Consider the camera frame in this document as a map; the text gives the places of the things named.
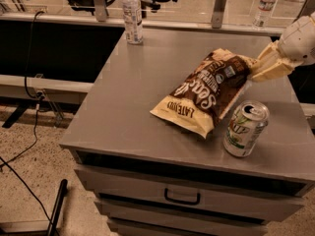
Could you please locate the black drawer handle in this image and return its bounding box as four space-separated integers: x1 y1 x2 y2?
163 188 201 206

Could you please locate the clear water bottle background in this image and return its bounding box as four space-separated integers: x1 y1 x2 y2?
253 0 277 30

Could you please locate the grey metal post left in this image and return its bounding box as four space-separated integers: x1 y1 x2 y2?
94 0 107 22

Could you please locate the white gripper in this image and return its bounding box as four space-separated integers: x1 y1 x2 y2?
250 12 315 82

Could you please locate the grey metal post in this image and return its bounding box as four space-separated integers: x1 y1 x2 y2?
94 0 107 22
211 0 227 29

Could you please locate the grey drawer cabinet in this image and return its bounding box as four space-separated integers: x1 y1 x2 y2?
61 29 315 236

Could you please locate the black power cable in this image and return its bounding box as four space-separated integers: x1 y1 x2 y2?
0 11 53 228

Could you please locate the brown chip bag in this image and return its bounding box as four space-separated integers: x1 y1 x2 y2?
151 48 259 139

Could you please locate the grey metal post right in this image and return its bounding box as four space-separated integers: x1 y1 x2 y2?
211 0 227 29

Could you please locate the clear water bottle on table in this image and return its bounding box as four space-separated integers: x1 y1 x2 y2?
122 0 143 44

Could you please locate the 7up soda can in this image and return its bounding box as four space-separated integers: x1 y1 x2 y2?
223 100 270 157

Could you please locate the black metal stand leg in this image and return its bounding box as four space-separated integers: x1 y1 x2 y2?
0 178 69 236

